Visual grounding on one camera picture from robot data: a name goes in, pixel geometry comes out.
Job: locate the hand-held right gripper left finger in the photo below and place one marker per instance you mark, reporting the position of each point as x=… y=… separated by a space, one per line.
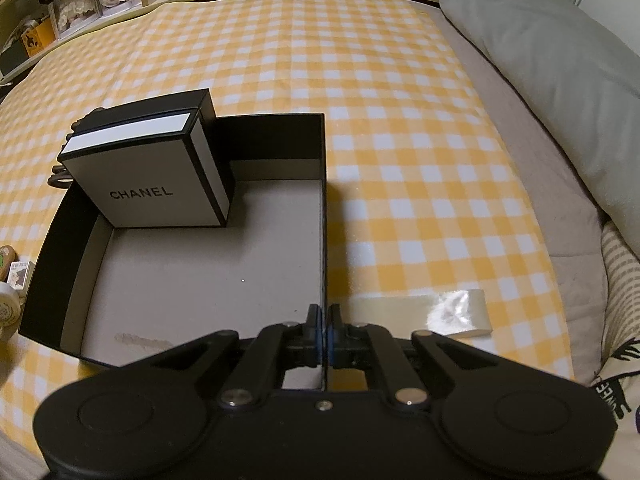
x=315 y=334

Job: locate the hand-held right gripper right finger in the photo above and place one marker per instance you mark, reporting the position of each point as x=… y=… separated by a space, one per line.
x=334 y=334

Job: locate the black storage box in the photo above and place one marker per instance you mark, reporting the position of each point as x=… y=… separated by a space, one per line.
x=270 y=132

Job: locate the glossy white card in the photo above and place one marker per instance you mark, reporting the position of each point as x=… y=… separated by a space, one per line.
x=440 y=312

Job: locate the yellow checkered blanket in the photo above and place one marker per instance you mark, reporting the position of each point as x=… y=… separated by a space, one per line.
x=350 y=110

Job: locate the white box with black trim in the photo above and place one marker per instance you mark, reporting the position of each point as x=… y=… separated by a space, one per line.
x=145 y=180

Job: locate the small black box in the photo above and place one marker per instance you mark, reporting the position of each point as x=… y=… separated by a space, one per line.
x=205 y=102

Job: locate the beige bed sheet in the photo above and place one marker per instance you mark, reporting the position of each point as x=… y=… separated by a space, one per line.
x=550 y=185

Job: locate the white cloth with black print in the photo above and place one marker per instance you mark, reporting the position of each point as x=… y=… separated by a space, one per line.
x=617 y=385

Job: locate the striped beige cushion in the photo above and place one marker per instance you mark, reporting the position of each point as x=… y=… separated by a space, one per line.
x=621 y=270

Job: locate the small printed carton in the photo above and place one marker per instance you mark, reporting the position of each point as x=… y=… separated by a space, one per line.
x=22 y=274

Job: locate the black ribbon bow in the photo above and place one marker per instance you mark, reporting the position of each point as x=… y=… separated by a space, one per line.
x=86 y=119

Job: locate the grey pillow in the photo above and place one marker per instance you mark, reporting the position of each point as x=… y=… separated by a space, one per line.
x=560 y=70

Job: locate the clear acrylic display cases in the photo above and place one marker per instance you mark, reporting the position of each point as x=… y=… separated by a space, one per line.
x=95 y=5

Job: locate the yellow box with black print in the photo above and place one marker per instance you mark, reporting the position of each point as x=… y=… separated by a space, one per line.
x=39 y=37

